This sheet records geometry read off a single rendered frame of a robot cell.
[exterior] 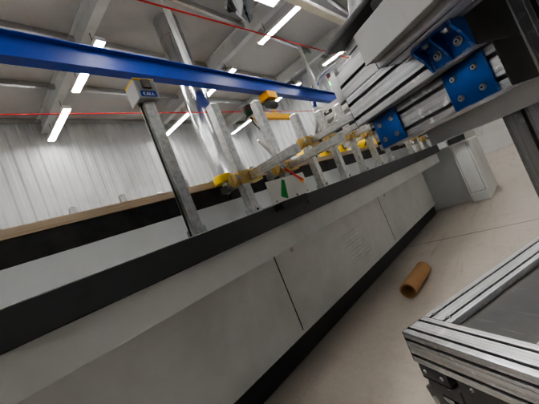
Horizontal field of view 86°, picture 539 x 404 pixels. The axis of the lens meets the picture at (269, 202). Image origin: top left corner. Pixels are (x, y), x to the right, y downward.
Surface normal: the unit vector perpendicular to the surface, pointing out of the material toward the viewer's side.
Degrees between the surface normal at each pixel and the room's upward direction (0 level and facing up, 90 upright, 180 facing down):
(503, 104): 90
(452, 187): 90
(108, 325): 90
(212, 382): 90
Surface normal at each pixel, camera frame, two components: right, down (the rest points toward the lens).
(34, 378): 0.65, -0.30
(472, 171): -0.66, 0.23
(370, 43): -0.87, 0.34
